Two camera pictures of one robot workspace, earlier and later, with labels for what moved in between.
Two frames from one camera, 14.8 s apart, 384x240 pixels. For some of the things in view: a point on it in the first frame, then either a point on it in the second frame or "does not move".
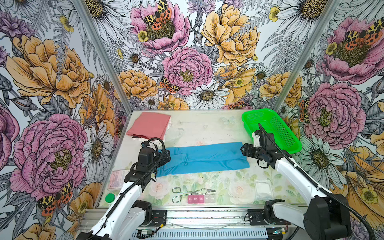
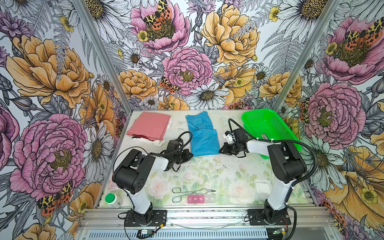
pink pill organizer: x=201 y=199 does not move
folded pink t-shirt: x=152 y=126 does not move
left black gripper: x=166 y=158 -> x=186 y=153
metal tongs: x=178 y=199 does not move
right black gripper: x=247 y=150 -> x=225 y=147
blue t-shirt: x=198 y=158 -> x=204 y=139
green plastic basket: x=284 y=138 does not move
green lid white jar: x=110 y=198 does not move
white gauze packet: x=263 y=190 does not move
